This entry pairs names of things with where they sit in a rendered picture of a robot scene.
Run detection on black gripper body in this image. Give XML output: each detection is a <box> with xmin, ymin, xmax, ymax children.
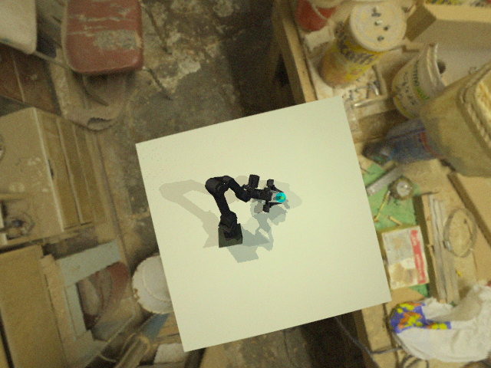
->
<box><xmin>256</xmin><ymin>179</ymin><xmax>274</xmax><ymax>212</ymax></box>

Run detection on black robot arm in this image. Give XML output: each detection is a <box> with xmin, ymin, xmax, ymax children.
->
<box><xmin>205</xmin><ymin>174</ymin><xmax>272</xmax><ymax>241</ymax></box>

